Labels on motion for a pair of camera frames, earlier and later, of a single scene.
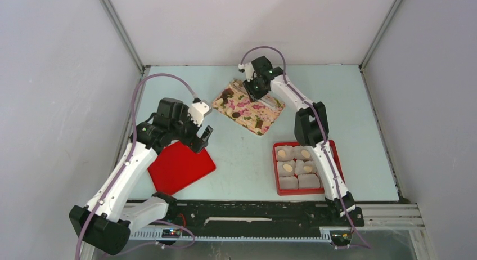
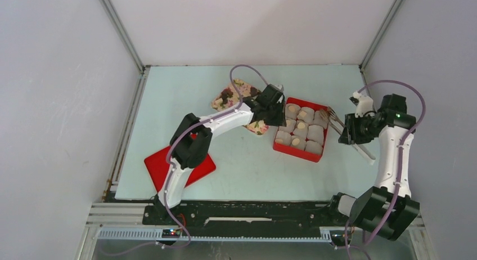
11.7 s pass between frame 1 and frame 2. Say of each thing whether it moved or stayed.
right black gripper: moved
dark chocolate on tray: stayed
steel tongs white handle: moved
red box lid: stayed
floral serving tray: stayed
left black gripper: moved
